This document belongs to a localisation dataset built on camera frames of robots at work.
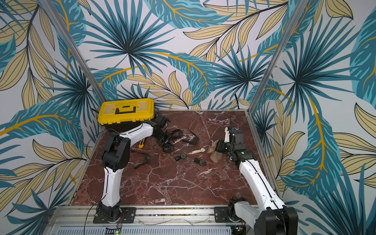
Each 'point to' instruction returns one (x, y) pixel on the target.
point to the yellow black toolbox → (118, 116)
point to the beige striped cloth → (215, 156)
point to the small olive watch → (201, 162)
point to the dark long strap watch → (148, 156)
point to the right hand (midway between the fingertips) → (218, 142)
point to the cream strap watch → (201, 150)
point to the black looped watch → (190, 137)
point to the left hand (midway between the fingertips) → (174, 143)
